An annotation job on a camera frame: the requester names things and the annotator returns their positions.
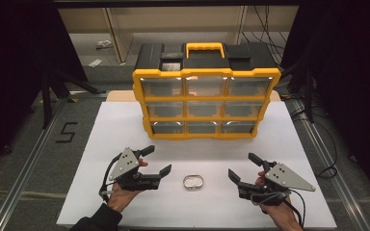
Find clear plastic organizer drawer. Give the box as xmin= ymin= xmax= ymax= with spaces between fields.
xmin=186 ymin=120 xmax=221 ymax=135

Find set of clear plastic drawers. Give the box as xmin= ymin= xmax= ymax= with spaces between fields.
xmin=140 ymin=76 xmax=274 ymax=135

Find small oval metal tin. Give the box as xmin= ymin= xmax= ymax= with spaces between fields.
xmin=182 ymin=174 xmax=204 ymax=191

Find hand-held gripper cable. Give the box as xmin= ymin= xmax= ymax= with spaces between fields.
xmin=287 ymin=189 xmax=306 ymax=230
xmin=98 ymin=153 xmax=123 ymax=204

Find right hand-held gripper cable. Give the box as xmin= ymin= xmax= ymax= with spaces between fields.
xmin=287 ymin=189 xmax=306 ymax=230

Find black hanging cables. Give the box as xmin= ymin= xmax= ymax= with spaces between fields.
xmin=240 ymin=5 xmax=290 ymax=65

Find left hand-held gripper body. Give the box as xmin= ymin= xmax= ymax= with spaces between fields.
xmin=108 ymin=146 xmax=162 ymax=193

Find black curtain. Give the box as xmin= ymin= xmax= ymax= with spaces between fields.
xmin=280 ymin=0 xmax=370 ymax=193
xmin=0 ymin=0 xmax=90 ymax=167

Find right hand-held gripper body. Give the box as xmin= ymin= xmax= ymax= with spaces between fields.
xmin=237 ymin=160 xmax=317 ymax=207

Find light wooden furniture frame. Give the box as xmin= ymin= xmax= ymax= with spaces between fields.
xmin=57 ymin=6 xmax=300 ymax=65

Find left hand-held gripper cable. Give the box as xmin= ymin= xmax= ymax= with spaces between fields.
xmin=98 ymin=153 xmax=123 ymax=204

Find person's right hand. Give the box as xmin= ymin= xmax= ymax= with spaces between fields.
xmin=254 ymin=170 xmax=303 ymax=227

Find small grey floor item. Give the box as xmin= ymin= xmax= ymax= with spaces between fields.
xmin=95 ymin=39 xmax=114 ymax=50

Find yellow black drawer organizer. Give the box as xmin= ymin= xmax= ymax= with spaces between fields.
xmin=132 ymin=41 xmax=282 ymax=141

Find black metal stand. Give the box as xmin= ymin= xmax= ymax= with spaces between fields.
xmin=40 ymin=68 xmax=108 ymax=129
xmin=287 ymin=62 xmax=316 ymax=123

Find person's left hand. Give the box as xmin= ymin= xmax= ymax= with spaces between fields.
xmin=106 ymin=158 xmax=149 ymax=214

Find metal floor rail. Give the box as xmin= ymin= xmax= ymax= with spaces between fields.
xmin=285 ymin=99 xmax=370 ymax=231
xmin=0 ymin=90 xmax=107 ymax=231

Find black floor cable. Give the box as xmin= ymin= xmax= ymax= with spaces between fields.
xmin=312 ymin=119 xmax=339 ymax=180

